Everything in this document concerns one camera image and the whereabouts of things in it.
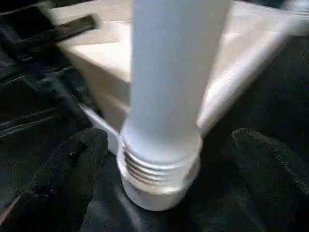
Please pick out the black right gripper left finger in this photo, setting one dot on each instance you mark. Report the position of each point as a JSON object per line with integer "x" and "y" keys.
{"x": 58, "y": 188}

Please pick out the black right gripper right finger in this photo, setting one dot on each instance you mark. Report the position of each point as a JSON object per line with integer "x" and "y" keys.
{"x": 280, "y": 188}

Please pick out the white plastic table leg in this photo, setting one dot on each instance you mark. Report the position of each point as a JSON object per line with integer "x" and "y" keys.
{"x": 169, "y": 72}

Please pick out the black work mat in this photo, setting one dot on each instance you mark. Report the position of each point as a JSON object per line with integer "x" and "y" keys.
{"x": 275, "y": 96}

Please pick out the white plastic table top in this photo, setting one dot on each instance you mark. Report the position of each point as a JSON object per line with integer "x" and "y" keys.
{"x": 106, "y": 53}

